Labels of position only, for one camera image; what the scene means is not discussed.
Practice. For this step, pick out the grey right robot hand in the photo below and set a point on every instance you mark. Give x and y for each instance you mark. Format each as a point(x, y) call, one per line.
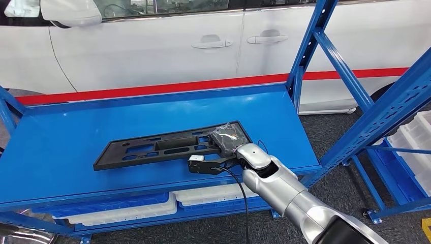
point(229, 139)

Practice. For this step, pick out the black plastic frame panel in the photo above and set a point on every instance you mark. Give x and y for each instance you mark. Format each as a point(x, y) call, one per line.
point(111, 161)

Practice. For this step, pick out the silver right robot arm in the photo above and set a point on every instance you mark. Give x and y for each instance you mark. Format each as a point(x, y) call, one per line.
point(286, 195)

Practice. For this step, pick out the blue metal shelf rack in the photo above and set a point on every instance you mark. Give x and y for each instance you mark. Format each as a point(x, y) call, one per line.
point(67, 134)
point(404, 208)

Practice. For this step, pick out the white car with red stripe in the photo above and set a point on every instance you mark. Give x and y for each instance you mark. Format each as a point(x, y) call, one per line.
point(134, 50)

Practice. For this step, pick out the black car wheel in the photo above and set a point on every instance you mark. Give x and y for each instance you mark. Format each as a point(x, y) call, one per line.
point(384, 94)

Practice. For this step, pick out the blue plastic bin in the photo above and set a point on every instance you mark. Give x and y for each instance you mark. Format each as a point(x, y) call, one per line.
point(392, 175)

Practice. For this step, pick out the white plastic bin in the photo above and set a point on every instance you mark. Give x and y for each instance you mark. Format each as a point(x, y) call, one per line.
point(410, 155)
point(425, 119)

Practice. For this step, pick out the white car side mirror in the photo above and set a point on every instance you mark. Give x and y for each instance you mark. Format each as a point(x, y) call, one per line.
point(69, 11)

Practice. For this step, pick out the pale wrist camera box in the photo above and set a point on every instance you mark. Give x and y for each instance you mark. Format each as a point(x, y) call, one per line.
point(196, 158)

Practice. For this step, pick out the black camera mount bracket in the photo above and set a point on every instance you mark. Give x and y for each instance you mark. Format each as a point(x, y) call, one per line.
point(202, 167)

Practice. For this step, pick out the chrome stanchion post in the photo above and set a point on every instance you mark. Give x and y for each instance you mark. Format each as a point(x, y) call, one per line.
point(27, 235)

